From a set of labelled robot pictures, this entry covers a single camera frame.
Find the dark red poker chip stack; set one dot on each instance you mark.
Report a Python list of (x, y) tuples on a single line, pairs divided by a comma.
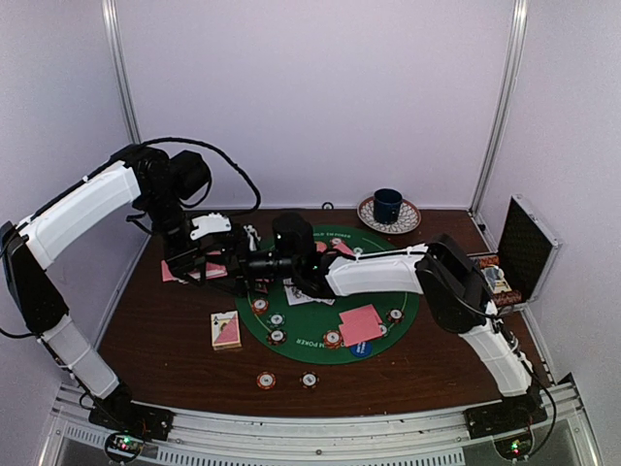
[(309, 380)]

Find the round green poker mat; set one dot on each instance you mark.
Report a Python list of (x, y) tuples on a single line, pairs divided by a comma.
[(306, 324)]

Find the green chips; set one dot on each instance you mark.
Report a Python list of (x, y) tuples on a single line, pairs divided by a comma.
[(276, 320)]

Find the front aluminium rail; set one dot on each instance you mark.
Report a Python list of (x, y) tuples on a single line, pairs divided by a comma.
[(439, 437)]

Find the dark blue mug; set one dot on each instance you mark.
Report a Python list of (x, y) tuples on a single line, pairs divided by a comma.
[(387, 205)]

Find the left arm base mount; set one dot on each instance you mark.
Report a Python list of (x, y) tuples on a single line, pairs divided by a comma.
[(146, 422)]

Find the black red triangular dealer button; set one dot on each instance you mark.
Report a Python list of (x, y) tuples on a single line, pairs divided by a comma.
[(262, 288)]

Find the patterned ceramic saucer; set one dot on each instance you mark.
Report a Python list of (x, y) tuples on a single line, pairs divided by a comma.
[(408, 220)]

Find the blue small blind button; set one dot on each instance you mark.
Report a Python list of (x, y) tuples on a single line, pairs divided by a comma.
[(361, 350)]

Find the aluminium frame post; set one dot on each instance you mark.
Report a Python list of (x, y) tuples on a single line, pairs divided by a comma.
[(515, 46), (127, 106)]

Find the dark chips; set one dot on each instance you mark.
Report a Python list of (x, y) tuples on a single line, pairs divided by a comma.
[(395, 316), (276, 337)]

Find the orange poker chip stack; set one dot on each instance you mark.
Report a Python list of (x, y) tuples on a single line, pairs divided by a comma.
[(266, 380)]

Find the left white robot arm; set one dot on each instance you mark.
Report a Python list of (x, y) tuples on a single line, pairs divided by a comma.
[(155, 184)]

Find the queen of hearts card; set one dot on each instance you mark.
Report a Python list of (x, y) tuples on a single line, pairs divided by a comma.
[(293, 294)]

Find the aluminium poker chip case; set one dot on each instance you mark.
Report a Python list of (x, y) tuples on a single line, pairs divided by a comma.
[(519, 267)]

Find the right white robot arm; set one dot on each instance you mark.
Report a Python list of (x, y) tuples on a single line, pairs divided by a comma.
[(455, 289)]

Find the red backed card deck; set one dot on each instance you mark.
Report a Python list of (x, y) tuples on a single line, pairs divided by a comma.
[(212, 270)]

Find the left aluminium frame post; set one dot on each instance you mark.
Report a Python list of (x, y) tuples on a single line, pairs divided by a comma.
[(127, 106)]

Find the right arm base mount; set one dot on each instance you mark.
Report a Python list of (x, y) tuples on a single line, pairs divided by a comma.
[(500, 418)]

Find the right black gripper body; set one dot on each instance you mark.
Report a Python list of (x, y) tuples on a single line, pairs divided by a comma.
[(249, 264)]

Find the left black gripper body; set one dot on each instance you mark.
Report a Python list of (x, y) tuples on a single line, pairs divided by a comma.
[(175, 263)]

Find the right aluminium frame post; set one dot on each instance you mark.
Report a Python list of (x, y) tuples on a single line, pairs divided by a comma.
[(515, 46)]

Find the orange chips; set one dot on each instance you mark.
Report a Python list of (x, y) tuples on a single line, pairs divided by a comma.
[(333, 340), (259, 306)]

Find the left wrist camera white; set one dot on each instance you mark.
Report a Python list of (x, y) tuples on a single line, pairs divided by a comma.
[(205, 225)]

